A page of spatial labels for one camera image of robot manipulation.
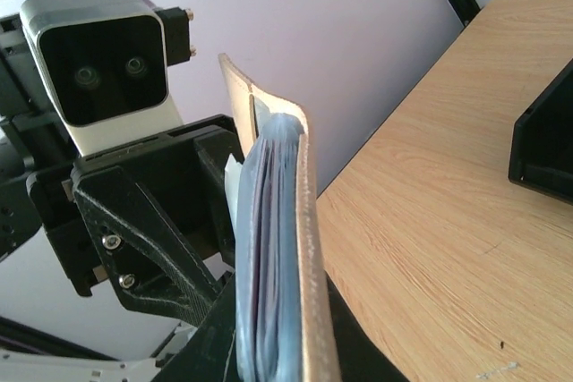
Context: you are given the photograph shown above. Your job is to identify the beige leather card holder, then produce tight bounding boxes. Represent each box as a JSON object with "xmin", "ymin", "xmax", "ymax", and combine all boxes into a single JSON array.
[{"xmin": 218, "ymin": 54, "xmax": 341, "ymax": 381}]

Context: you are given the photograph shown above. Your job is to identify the black storage bin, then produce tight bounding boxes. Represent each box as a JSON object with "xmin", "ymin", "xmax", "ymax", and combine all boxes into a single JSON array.
[{"xmin": 508, "ymin": 64, "xmax": 572, "ymax": 203}]

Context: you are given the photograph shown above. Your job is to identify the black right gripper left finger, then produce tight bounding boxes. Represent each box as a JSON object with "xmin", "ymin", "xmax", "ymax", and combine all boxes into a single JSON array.
[{"xmin": 154, "ymin": 276, "xmax": 240, "ymax": 382}]

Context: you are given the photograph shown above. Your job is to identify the blue cards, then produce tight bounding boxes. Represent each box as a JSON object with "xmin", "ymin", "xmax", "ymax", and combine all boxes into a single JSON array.
[{"xmin": 225, "ymin": 114, "xmax": 303, "ymax": 381}]

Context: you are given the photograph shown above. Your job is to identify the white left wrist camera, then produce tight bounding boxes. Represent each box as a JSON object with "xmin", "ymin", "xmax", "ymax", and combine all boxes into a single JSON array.
[{"xmin": 20, "ymin": 0, "xmax": 195, "ymax": 157}]

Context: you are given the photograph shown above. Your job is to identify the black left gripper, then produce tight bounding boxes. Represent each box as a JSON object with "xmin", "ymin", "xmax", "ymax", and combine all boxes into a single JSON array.
[{"xmin": 1, "ymin": 115, "xmax": 242, "ymax": 327}]

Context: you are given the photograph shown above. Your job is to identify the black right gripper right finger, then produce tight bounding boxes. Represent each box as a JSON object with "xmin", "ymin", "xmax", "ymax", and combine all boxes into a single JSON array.
[{"xmin": 329, "ymin": 278, "xmax": 408, "ymax": 382}]

